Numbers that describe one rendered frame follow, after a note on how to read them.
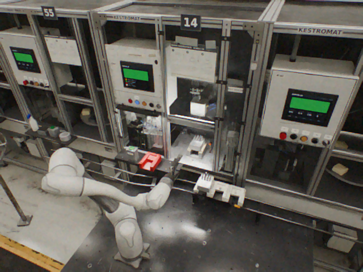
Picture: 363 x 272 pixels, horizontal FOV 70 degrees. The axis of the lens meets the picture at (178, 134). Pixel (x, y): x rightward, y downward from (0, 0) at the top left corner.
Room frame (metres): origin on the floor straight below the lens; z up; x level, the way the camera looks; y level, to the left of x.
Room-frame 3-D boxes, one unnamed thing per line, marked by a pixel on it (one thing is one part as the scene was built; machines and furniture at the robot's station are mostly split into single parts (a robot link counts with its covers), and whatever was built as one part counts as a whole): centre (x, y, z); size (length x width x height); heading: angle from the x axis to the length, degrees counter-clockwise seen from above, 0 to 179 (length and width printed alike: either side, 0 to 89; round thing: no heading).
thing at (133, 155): (1.66, 0.38, 0.97); 0.08 x 0.08 x 0.12; 67
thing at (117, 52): (1.82, 0.25, 1.60); 0.42 x 0.29 x 0.46; 67
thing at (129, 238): (0.97, 0.34, 0.85); 0.18 x 0.16 x 0.22; 19
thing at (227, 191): (1.32, -0.30, 0.84); 0.36 x 0.14 x 0.10; 67
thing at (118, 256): (0.95, 0.32, 0.71); 0.22 x 0.18 x 0.06; 67
